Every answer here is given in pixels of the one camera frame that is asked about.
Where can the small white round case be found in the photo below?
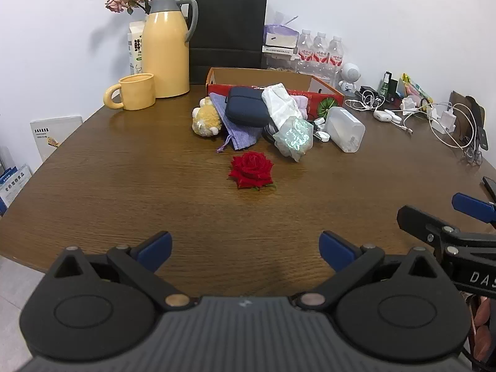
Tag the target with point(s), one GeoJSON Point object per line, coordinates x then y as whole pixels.
{"type": "Point", "coordinates": [396, 117]}

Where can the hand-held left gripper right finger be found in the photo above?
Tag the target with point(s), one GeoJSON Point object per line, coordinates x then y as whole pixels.
{"type": "Point", "coordinates": [335, 252]}

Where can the brown leather pouch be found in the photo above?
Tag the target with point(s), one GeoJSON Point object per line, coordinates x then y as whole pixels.
{"type": "Point", "coordinates": [461, 106]}

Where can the black paper bag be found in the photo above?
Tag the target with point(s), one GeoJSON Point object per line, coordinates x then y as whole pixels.
{"type": "Point", "coordinates": [228, 27]}

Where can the white brochure box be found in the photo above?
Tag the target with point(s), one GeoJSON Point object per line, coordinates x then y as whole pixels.
{"type": "Point", "coordinates": [56, 137]}

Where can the blue white booklet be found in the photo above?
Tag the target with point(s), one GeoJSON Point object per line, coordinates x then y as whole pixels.
{"type": "Point", "coordinates": [13, 184]}

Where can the white earbuds case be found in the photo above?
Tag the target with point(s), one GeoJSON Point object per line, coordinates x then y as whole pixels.
{"type": "Point", "coordinates": [381, 115]}

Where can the red cardboard box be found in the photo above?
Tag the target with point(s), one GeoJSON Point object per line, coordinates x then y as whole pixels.
{"type": "Point", "coordinates": [263, 76]}

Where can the green bottle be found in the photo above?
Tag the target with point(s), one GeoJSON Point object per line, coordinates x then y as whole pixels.
{"type": "Point", "coordinates": [385, 83]}

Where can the black stand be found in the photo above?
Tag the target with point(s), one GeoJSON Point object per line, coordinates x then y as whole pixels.
{"type": "Point", "coordinates": [395, 91]}

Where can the beige plush toy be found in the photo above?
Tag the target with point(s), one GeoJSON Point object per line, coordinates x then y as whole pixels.
{"type": "Point", "coordinates": [207, 120]}

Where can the person's right hand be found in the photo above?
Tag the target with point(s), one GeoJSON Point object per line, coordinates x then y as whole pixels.
{"type": "Point", "coordinates": [486, 325]}

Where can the clear snack bag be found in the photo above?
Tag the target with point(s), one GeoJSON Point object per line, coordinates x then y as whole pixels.
{"type": "Point", "coordinates": [281, 62]}

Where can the crumpled white tissue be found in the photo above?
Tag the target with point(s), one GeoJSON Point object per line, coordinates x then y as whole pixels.
{"type": "Point", "coordinates": [407, 105]}

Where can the yellow mug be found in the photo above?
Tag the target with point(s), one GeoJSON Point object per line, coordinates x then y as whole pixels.
{"type": "Point", "coordinates": [137, 91]}

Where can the white milk carton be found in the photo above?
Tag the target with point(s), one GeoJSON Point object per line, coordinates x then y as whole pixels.
{"type": "Point", "coordinates": [135, 46]}

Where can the white cloth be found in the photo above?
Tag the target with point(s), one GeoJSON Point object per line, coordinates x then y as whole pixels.
{"type": "Point", "coordinates": [279, 102]}

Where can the navy zip case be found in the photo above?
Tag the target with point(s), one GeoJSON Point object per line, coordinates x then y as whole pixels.
{"type": "Point", "coordinates": [246, 106]}

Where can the white plastic container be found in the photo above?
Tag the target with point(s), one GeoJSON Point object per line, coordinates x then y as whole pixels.
{"type": "Point", "coordinates": [345, 128]}

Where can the white charger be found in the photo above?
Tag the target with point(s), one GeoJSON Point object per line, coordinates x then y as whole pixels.
{"type": "Point", "coordinates": [445, 120]}

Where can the glasses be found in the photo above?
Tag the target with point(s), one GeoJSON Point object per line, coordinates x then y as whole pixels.
{"type": "Point", "coordinates": [473, 157]}

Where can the black charger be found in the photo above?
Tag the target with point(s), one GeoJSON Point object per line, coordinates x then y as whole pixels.
{"type": "Point", "coordinates": [368, 89]}

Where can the black phone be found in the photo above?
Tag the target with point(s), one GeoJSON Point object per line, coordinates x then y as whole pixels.
{"type": "Point", "coordinates": [491, 186]}

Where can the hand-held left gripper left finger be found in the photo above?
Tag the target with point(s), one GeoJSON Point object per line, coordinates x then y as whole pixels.
{"type": "Point", "coordinates": [155, 250]}

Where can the white robot toy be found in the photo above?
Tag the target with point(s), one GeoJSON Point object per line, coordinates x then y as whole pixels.
{"type": "Point", "coordinates": [350, 75]}

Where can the yellow thermos jug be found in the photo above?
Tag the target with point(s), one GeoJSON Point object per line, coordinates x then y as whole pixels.
{"type": "Point", "coordinates": [166, 46]}

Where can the purple white tissue pack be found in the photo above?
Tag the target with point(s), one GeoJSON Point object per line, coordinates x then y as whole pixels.
{"type": "Point", "coordinates": [281, 33]}

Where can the iridescent plastic bag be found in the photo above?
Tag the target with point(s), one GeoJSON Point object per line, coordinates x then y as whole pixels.
{"type": "Point", "coordinates": [294, 137]}

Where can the colourful snack packets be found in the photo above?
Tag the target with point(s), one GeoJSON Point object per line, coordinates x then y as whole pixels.
{"type": "Point", "coordinates": [416, 87]}

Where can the white flat box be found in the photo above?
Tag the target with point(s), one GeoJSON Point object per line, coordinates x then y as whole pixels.
{"type": "Point", "coordinates": [277, 49]}

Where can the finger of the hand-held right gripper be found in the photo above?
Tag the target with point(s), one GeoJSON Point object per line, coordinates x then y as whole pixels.
{"type": "Point", "coordinates": [474, 206]}
{"type": "Point", "coordinates": [416, 223]}

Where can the red rose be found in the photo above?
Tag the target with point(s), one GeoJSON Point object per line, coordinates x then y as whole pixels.
{"type": "Point", "coordinates": [252, 170]}

